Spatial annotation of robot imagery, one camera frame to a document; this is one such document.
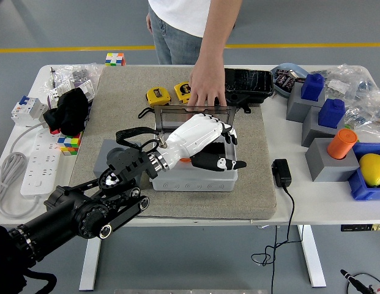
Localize person's left hand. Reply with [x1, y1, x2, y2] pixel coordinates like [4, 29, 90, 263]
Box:
[188, 59, 228, 109]

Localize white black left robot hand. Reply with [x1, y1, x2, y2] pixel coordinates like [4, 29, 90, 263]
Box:
[158, 113, 248, 173]

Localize smoky transparent box lid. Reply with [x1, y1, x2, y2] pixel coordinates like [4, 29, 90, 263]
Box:
[152, 105, 237, 135]

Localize grey electrical enclosure box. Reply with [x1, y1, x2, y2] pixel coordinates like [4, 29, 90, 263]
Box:
[149, 122, 239, 193]

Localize person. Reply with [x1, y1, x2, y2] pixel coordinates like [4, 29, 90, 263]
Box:
[146, 0, 243, 111]

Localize black plastic case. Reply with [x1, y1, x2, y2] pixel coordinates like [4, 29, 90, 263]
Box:
[223, 67, 275, 114]

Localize colourful puzzle cube white cross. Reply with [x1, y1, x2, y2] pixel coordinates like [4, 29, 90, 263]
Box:
[105, 52, 127, 67]

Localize light blue bowl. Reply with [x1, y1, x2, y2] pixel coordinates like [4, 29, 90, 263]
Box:
[270, 62, 310, 99]

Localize grey-brown mat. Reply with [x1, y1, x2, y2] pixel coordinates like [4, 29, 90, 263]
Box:
[64, 66, 277, 220]

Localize dark snack packets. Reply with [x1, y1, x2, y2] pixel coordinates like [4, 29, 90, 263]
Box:
[274, 69, 300, 91]

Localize grey block holder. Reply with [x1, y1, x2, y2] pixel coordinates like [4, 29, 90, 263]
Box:
[301, 105, 346, 148]
[286, 82, 327, 123]
[305, 137, 360, 183]

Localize grey block with round hole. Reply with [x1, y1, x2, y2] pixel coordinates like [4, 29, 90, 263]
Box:
[93, 139, 143, 184]

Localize clear plastic bags of parts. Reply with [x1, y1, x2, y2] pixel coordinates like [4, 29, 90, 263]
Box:
[39, 62, 105, 105]

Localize blue bottle-shaped block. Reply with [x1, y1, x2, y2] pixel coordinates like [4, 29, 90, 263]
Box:
[300, 72, 326, 102]
[318, 98, 346, 129]

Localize black cloth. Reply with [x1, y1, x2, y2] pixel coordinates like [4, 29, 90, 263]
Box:
[42, 88, 90, 137]

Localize white blue circuit breaker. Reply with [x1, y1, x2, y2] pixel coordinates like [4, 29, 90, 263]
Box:
[10, 95, 49, 127]

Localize white power strip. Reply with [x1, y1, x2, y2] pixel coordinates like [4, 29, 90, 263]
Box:
[20, 128, 64, 197]

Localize clear plastic bags of components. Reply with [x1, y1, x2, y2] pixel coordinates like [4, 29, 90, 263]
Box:
[322, 63, 380, 143]

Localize white table leg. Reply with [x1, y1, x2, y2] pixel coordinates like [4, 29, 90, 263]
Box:
[296, 225, 327, 288]
[78, 235, 102, 292]

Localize blue storage bin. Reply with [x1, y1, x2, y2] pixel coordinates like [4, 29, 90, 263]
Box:
[348, 142, 380, 202]

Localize yellow lemon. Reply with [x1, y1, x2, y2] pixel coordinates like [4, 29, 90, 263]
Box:
[359, 153, 380, 187]

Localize black table control panel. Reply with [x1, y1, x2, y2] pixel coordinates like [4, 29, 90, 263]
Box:
[340, 224, 380, 232]

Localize yellow tape measure black strap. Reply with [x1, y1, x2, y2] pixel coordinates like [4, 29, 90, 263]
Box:
[138, 87, 172, 119]

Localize white switch panel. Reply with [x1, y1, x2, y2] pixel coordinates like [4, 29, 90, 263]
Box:
[73, 80, 96, 100]

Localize black power adapter with cord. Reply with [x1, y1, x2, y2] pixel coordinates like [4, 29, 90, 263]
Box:
[250, 158, 304, 294]

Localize black probe with cable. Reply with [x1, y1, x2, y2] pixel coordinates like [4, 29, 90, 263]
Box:
[339, 268, 380, 294]

